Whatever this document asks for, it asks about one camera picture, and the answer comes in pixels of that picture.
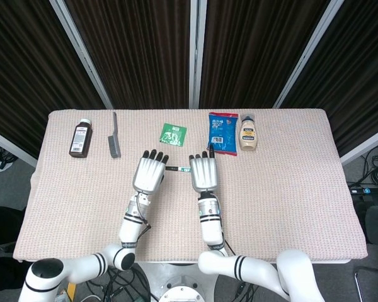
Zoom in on silver aluminium frame rail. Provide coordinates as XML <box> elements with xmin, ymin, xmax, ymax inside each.
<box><xmin>0</xmin><ymin>125</ymin><xmax>38</xmax><ymax>168</ymax></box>
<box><xmin>340</xmin><ymin>123</ymin><xmax>378</xmax><ymax>167</ymax></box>

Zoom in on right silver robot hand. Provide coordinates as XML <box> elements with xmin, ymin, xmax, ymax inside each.
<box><xmin>188</xmin><ymin>145</ymin><xmax>219</xmax><ymax>192</ymax></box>

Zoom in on beige woven tablecloth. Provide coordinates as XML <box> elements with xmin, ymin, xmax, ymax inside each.
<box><xmin>12</xmin><ymin>108</ymin><xmax>368</xmax><ymax>264</ymax></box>

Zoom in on black bag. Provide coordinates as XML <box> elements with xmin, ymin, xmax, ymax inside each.
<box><xmin>0</xmin><ymin>204</ymin><xmax>35</xmax><ymax>291</ymax></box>

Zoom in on brown medicine bottle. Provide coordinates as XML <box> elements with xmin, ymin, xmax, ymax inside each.
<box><xmin>68</xmin><ymin>118</ymin><xmax>93</xmax><ymax>159</ymax></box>

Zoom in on dark brown pleated curtain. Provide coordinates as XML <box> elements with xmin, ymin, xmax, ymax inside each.
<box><xmin>281</xmin><ymin>0</ymin><xmax>378</xmax><ymax>157</ymax></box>
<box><xmin>64</xmin><ymin>0</ymin><xmax>196</xmax><ymax>110</ymax></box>
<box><xmin>199</xmin><ymin>0</ymin><xmax>331</xmax><ymax>110</ymax></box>
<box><xmin>0</xmin><ymin>0</ymin><xmax>106</xmax><ymax>159</ymax></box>

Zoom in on grey cleaning brush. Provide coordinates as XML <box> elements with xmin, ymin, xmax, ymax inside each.
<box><xmin>108</xmin><ymin>111</ymin><xmax>122</xmax><ymax>159</ymax></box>

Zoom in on silver aluminium frame post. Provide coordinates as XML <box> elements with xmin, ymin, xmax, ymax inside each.
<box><xmin>49</xmin><ymin>0</ymin><xmax>115</xmax><ymax>109</ymax></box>
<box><xmin>272</xmin><ymin>0</ymin><xmax>347</xmax><ymax>109</ymax></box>
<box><xmin>188</xmin><ymin>0</ymin><xmax>208</xmax><ymax>109</ymax></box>

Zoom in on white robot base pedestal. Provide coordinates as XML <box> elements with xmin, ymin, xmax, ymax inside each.
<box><xmin>138</xmin><ymin>262</ymin><xmax>228</xmax><ymax>302</ymax></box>

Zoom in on blue snack bag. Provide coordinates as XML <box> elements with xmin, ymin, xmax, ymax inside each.
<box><xmin>207</xmin><ymin>111</ymin><xmax>240</xmax><ymax>157</ymax></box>

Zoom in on black power strip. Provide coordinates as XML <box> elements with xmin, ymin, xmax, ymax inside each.
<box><xmin>347</xmin><ymin>185</ymin><xmax>378</xmax><ymax>196</ymax></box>

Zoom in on cream mayonnaise squeeze bottle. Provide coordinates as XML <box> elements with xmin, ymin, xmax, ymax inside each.
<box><xmin>239</xmin><ymin>114</ymin><xmax>260</xmax><ymax>152</ymax></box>

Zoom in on black cables under table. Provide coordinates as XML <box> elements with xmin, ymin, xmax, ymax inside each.
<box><xmin>84</xmin><ymin>263</ymin><xmax>159</xmax><ymax>302</ymax></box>

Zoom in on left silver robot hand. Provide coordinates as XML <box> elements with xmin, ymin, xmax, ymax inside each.
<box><xmin>132</xmin><ymin>150</ymin><xmax>170</xmax><ymax>193</ymax></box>

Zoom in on green foil sachet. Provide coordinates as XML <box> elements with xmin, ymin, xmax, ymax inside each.
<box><xmin>159</xmin><ymin>123</ymin><xmax>188</xmax><ymax>147</ymax></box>

